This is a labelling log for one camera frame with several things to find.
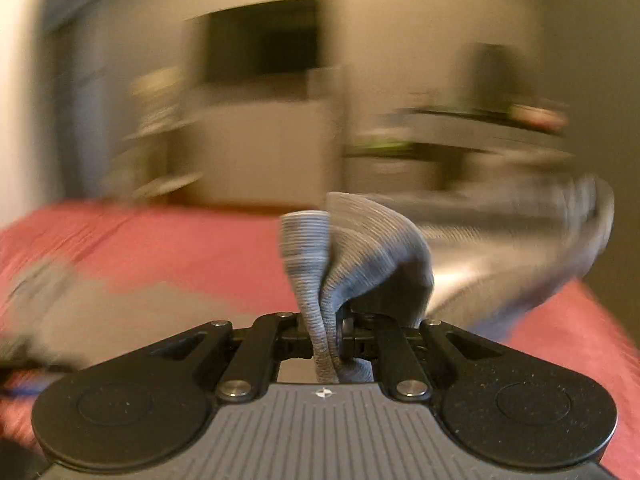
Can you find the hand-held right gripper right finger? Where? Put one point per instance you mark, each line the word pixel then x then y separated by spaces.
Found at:
pixel 357 344

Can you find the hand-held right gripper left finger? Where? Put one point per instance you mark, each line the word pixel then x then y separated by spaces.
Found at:
pixel 292 342

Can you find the dark wall television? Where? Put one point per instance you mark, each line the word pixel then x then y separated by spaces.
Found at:
pixel 262 40

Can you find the round side table yellow legs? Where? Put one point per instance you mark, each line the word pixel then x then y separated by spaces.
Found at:
pixel 160 135

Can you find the grey small cabinet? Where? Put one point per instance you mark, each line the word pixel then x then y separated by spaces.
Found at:
pixel 395 167

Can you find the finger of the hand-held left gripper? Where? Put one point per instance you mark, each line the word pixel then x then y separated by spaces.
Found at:
pixel 22 382

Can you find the grey sweatpants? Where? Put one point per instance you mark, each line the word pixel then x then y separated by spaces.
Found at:
pixel 345 260

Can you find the pink ribbed blanket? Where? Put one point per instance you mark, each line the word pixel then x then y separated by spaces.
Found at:
pixel 190 250

